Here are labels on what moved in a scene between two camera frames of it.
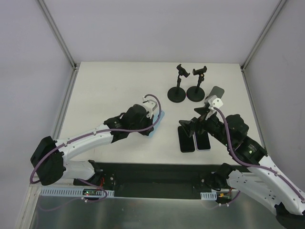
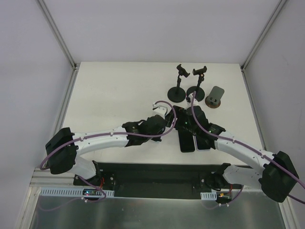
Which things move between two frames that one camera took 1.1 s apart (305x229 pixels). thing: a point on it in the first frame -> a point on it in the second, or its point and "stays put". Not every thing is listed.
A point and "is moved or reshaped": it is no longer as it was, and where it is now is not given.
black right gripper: [198, 121] -> [190, 129]
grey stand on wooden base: [216, 90] stays put
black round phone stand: [177, 94] stays put
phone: [155, 118] is moved or reshaped
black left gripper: [147, 127] -> [169, 117]
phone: [202, 140] stays put
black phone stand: [196, 94] stays put
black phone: [187, 143] stays put
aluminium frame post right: [264, 32] stays put
